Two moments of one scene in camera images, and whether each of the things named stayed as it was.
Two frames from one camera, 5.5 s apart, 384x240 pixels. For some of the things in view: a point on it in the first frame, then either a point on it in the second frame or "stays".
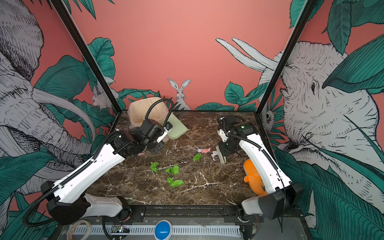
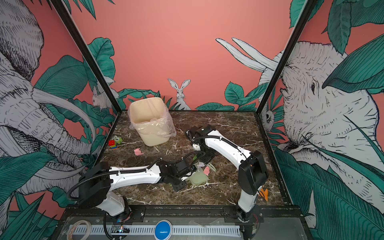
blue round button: x=163 y=230 stays
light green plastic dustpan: x=178 y=128 → x=198 y=177
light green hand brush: x=222 y=159 → x=209 y=164
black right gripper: x=224 y=151 → x=205 y=161
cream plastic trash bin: x=139 y=109 stays
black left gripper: x=160 y=148 → x=178 y=188
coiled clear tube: x=89 y=229 stays
